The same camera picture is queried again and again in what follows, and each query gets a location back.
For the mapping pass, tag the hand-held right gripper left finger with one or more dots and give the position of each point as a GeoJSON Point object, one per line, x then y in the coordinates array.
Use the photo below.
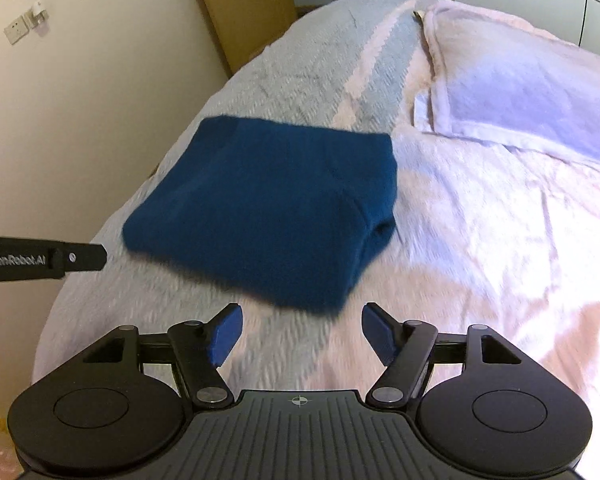
{"type": "Point", "coordinates": [227, 332]}

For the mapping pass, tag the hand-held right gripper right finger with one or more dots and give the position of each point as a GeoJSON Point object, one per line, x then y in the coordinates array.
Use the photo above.
{"type": "Point", "coordinates": [377, 332]}

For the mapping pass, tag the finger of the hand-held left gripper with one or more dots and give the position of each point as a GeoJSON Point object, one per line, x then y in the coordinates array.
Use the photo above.
{"type": "Point", "coordinates": [87, 256]}

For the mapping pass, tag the blue knit sweater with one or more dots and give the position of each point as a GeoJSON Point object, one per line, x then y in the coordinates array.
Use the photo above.
{"type": "Point", "coordinates": [260, 200]}

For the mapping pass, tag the pink quilted bedspread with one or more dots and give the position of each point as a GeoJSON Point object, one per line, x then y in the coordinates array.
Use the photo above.
{"type": "Point", "coordinates": [505, 240]}

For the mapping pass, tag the white charger plug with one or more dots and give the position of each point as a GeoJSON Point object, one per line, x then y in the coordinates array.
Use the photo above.
{"type": "Point", "coordinates": [37, 11]}

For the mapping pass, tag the white herringbone blanket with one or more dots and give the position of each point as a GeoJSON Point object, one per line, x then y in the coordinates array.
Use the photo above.
{"type": "Point", "coordinates": [290, 70]}

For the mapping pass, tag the pink pillow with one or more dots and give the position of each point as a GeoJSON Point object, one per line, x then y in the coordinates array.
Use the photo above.
{"type": "Point", "coordinates": [520, 85]}

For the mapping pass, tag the wall socket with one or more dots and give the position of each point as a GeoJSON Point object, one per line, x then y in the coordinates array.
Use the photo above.
{"type": "Point", "coordinates": [16, 31]}

